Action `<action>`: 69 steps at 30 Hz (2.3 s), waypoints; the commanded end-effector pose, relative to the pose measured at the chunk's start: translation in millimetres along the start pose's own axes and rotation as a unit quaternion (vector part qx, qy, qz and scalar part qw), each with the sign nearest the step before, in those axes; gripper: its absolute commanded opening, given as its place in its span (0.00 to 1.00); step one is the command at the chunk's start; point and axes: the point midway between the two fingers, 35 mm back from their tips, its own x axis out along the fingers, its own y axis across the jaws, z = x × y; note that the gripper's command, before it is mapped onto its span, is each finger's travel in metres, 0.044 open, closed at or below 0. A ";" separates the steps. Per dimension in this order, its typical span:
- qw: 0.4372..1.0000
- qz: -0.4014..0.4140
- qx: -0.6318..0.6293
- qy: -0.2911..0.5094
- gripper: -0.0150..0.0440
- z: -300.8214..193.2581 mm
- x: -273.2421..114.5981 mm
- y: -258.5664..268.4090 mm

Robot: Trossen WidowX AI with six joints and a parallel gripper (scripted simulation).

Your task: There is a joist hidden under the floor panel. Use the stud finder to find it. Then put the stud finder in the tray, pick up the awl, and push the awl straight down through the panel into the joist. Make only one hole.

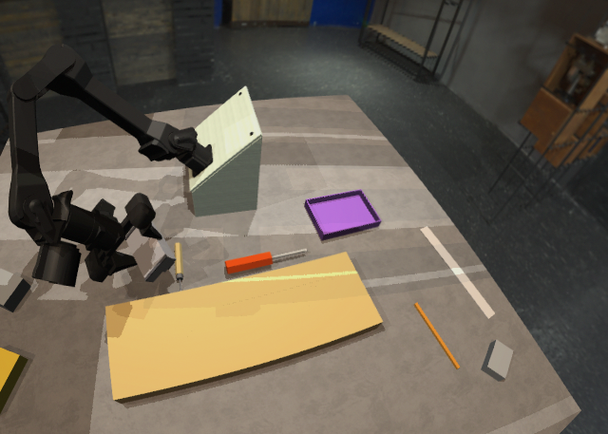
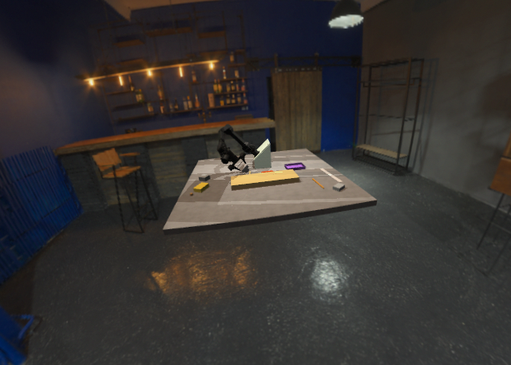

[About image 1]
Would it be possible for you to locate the purple shallow tray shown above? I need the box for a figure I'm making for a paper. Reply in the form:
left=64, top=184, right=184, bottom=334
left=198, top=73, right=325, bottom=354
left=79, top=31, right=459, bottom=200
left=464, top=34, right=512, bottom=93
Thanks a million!
left=304, top=189, right=381, bottom=241

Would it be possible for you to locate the orange thin rod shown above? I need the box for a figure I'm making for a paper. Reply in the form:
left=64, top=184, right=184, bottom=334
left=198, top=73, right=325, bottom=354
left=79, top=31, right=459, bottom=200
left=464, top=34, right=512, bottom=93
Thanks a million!
left=413, top=302, right=460, bottom=369

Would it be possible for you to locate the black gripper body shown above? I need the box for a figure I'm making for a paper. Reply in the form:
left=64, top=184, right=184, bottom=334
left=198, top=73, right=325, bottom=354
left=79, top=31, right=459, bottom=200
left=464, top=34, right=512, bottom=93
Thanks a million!
left=81, top=193, right=156, bottom=282

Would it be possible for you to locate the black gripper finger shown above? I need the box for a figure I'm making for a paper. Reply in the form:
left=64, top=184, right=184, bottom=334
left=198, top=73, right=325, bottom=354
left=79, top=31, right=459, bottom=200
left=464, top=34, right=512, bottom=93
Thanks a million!
left=109, top=251, right=138, bottom=275
left=139, top=223, right=162, bottom=239

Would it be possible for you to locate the tan wooden floor panel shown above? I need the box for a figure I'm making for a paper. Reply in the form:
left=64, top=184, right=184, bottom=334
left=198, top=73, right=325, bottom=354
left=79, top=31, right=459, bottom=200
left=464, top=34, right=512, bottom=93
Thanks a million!
left=105, top=252, right=383, bottom=404

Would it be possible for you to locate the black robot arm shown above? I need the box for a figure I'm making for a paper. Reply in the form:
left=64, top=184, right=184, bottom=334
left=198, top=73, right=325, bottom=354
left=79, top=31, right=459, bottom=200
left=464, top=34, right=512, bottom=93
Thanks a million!
left=6, top=44, right=213, bottom=288

